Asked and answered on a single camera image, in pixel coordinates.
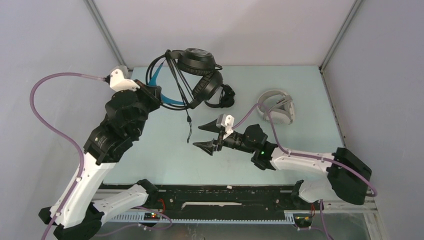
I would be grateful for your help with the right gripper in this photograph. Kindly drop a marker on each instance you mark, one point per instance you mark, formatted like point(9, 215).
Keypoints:
point(208, 147)

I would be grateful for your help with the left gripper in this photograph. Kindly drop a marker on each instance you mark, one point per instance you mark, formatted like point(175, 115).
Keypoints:
point(153, 93)

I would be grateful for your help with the blue black headphones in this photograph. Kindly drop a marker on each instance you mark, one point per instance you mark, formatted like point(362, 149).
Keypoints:
point(196, 74)

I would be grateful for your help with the white headphones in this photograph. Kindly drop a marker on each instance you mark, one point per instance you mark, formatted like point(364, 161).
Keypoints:
point(282, 112)

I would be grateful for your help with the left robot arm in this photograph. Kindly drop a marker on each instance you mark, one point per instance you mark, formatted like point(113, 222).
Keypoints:
point(76, 216)

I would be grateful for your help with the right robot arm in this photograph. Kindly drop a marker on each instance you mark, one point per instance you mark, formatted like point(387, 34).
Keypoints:
point(344, 174)

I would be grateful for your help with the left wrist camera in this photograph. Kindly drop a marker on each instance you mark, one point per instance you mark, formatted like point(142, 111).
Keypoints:
point(119, 79)

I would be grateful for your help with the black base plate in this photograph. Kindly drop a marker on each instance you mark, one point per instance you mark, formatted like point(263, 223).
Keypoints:
point(224, 202)

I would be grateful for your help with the aluminium frame rail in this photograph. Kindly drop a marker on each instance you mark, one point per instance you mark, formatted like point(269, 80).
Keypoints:
point(111, 109)

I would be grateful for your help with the white cable duct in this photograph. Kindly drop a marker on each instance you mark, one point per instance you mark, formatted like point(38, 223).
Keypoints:
point(144, 217)

